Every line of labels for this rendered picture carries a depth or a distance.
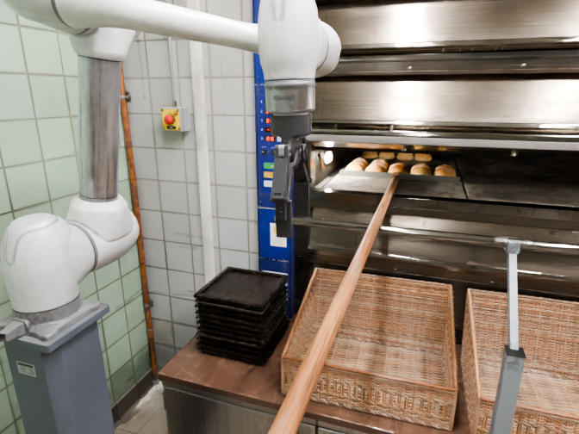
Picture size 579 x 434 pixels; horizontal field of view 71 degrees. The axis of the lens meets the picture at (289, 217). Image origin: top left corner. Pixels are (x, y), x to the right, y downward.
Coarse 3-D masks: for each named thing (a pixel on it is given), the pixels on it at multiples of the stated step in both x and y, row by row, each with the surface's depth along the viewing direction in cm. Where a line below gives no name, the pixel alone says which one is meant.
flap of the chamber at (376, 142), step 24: (312, 144) 159; (336, 144) 152; (360, 144) 146; (384, 144) 140; (408, 144) 136; (432, 144) 134; (456, 144) 132; (480, 144) 129; (504, 144) 127; (528, 144) 125; (552, 144) 123; (576, 144) 121
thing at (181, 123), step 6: (162, 108) 172; (168, 108) 171; (174, 108) 170; (180, 108) 169; (186, 108) 173; (162, 114) 172; (168, 114) 171; (180, 114) 170; (186, 114) 174; (162, 120) 173; (174, 120) 171; (180, 120) 171; (186, 120) 174; (162, 126) 174; (168, 126) 173; (174, 126) 172; (180, 126) 171; (186, 126) 174
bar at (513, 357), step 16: (304, 224) 132; (320, 224) 130; (336, 224) 129; (352, 224) 127; (368, 224) 126; (448, 240) 119; (464, 240) 117; (480, 240) 116; (496, 240) 114; (512, 240) 113; (528, 240) 112; (512, 256) 113; (512, 272) 111; (512, 288) 108; (512, 304) 106; (512, 320) 104; (512, 336) 103; (512, 352) 100; (512, 368) 100; (512, 384) 101; (496, 400) 106; (512, 400) 102; (496, 416) 105; (512, 416) 103; (496, 432) 106
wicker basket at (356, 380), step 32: (320, 288) 172; (384, 288) 164; (416, 288) 161; (448, 288) 156; (320, 320) 173; (352, 320) 168; (384, 320) 165; (416, 320) 161; (448, 320) 151; (288, 352) 139; (352, 352) 159; (384, 352) 159; (416, 352) 159; (448, 352) 141; (288, 384) 136; (320, 384) 133; (352, 384) 129; (384, 384) 125; (416, 384) 122; (448, 384) 134; (384, 416) 128; (416, 416) 125; (448, 416) 127
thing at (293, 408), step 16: (384, 208) 133; (368, 240) 104; (352, 272) 86; (352, 288) 80; (336, 304) 73; (336, 320) 68; (320, 336) 63; (320, 352) 60; (304, 368) 56; (320, 368) 58; (304, 384) 53; (288, 400) 50; (304, 400) 51; (288, 416) 48; (272, 432) 46; (288, 432) 46
